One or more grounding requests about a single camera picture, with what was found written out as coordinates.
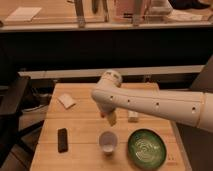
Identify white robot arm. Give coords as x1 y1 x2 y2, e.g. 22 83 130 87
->
91 70 213 133

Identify metal stand post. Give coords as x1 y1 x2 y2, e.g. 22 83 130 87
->
74 0 86 28

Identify green glass bowl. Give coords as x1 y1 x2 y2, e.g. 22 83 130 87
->
127 129 167 171

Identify black eraser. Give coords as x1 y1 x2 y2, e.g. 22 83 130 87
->
58 128 68 153

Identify black chair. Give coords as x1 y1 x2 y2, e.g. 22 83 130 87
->
0 75 31 164

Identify long grey shelf bar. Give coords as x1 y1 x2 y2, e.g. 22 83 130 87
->
19 65 203 79

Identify white tube bottle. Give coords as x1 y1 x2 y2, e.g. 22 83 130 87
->
128 111 138 122

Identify white paper sheet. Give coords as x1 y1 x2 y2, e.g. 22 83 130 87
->
6 7 41 22

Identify white paper cup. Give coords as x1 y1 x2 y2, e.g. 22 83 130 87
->
99 131 118 155

